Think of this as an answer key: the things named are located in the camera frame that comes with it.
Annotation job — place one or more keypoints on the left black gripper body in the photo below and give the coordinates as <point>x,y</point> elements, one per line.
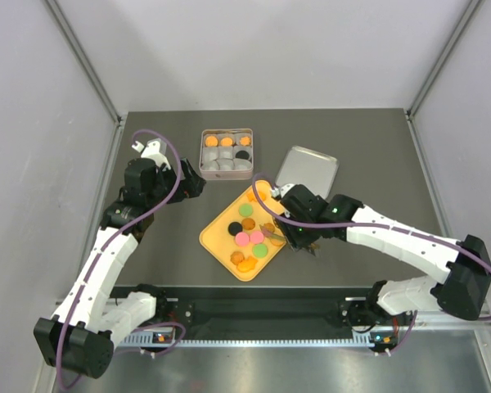
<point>186,188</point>

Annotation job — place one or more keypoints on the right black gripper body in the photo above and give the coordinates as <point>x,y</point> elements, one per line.
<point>299,236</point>

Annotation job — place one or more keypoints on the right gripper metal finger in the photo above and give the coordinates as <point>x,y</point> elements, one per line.
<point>274,235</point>
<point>314,249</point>

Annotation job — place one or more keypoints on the round biscuit cookie top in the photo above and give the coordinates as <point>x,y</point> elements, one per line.
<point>227,142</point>

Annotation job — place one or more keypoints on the black sandwich cookie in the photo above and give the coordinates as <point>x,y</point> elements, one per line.
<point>242,155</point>
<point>234,228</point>

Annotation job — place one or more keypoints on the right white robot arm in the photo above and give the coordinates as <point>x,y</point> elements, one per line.
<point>455,276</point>

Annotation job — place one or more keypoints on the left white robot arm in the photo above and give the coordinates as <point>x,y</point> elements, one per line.
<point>81,336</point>

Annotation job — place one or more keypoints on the pink sandwich cookie right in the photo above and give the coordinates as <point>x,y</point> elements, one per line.
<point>256,237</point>

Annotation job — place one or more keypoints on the pink sandwich cookie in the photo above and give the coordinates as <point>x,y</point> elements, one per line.
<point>256,237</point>
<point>242,239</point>

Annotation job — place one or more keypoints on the chocolate chip cookie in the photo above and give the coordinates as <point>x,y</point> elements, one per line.
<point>248,224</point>

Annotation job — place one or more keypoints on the green sandwich cookie bottom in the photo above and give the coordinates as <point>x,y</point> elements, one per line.
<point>260,250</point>

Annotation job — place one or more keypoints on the green sandwich cookie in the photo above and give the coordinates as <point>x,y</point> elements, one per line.
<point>260,250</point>
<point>245,210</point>

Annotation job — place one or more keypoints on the yellow plastic tray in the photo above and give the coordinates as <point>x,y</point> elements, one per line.
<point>220,244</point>

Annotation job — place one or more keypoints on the pink sandwich cookie left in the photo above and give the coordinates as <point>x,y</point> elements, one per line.
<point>242,239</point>

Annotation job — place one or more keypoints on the green sandwich cookie top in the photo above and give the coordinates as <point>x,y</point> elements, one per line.
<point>245,210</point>

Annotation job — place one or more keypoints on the silver tin lid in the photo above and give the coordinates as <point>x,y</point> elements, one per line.
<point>313,169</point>

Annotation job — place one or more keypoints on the fish shaped cookie top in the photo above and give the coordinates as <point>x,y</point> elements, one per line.
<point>251,196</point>

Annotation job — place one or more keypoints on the fish shaped cookie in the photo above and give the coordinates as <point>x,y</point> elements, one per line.
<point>247,264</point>
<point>251,196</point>

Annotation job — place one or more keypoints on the fish shaped cookie bottom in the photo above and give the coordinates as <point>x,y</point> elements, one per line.
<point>247,264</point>

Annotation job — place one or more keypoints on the swirl cookie bottom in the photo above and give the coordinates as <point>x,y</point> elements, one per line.
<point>237,257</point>

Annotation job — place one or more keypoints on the pink cookie tin box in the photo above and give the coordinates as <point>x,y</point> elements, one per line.
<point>219,163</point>

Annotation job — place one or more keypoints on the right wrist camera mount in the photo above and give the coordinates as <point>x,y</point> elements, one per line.
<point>277,193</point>

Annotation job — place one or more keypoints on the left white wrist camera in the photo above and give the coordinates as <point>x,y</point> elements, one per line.
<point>154,149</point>

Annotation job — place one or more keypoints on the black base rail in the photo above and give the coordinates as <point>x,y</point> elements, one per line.
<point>269,313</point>

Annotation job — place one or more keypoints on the aluminium frame rail front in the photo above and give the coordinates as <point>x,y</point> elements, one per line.
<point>156,336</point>

